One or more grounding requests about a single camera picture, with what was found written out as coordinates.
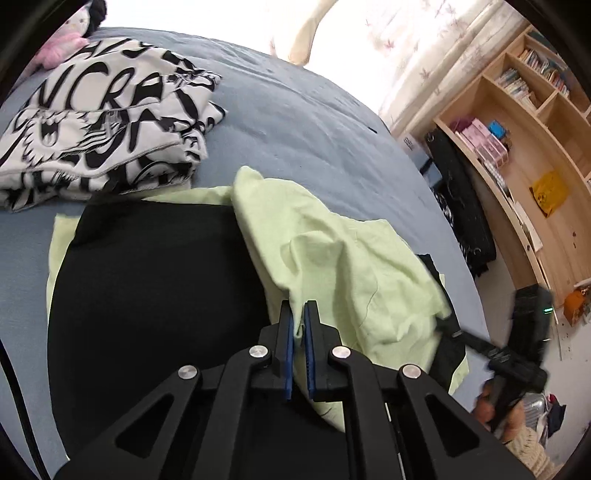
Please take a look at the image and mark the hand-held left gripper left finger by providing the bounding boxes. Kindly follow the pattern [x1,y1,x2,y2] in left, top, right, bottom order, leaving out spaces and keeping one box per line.
[53,300,296,480]

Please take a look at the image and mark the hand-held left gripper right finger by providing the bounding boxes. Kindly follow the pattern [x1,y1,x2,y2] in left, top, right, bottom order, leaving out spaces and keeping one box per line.
[302,300,536,480]

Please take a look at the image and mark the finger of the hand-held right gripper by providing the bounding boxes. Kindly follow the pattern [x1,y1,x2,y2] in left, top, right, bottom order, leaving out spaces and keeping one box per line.
[434,316,498,360]

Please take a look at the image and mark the green and black hooded jacket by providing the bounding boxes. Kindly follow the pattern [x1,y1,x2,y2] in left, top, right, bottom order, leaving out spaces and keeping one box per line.
[46,166,469,480]

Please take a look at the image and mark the person's right forearm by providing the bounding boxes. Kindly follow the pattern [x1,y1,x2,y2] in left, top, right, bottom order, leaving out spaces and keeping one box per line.
[503,427,560,480]

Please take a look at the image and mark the dark clothes pile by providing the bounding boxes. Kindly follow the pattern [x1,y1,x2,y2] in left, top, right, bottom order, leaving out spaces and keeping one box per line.
[545,391,568,437]

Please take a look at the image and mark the person's right hand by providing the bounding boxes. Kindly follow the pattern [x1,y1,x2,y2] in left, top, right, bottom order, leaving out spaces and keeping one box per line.
[475,383,528,445]

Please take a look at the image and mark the orange bag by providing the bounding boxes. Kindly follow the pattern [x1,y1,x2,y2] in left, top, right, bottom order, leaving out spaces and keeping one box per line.
[563,286,591,326]

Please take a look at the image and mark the black bag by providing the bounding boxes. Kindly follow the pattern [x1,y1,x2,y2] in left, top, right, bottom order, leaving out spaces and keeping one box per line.
[425,127,498,278]

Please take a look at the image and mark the black and white patterned cloth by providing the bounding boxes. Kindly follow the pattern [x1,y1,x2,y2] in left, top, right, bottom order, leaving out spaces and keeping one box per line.
[434,189,459,228]

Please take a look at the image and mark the yellow cloth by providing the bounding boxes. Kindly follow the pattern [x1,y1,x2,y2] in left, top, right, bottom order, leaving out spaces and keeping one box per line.
[530,171,570,217]

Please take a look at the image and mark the wooden bookshelf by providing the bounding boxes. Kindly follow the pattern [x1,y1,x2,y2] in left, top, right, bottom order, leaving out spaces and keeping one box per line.
[431,25,591,315]

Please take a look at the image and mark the white cardboard box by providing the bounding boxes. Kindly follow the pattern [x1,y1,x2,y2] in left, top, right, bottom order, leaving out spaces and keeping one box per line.
[401,134,433,175]

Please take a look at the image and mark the pink drawer organizer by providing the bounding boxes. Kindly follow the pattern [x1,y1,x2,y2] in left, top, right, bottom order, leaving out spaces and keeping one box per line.
[450,117,511,168]

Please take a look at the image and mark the bed with blue sheet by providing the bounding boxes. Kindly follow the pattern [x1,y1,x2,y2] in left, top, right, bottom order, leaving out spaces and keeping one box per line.
[0,27,491,476]

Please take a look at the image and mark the row of books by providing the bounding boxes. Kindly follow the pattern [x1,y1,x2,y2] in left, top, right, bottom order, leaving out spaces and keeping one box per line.
[517,46,571,97]
[496,68,541,109]

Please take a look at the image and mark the floral curtain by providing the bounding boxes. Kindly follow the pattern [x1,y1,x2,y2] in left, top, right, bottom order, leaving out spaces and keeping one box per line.
[268,0,532,137]

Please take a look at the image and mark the black and white printed garment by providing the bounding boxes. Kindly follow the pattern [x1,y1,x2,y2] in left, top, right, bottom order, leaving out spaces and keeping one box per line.
[0,39,227,213]

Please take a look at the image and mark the white and pink plush cat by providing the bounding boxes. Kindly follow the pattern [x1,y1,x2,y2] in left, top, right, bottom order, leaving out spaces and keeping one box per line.
[30,0,108,70]

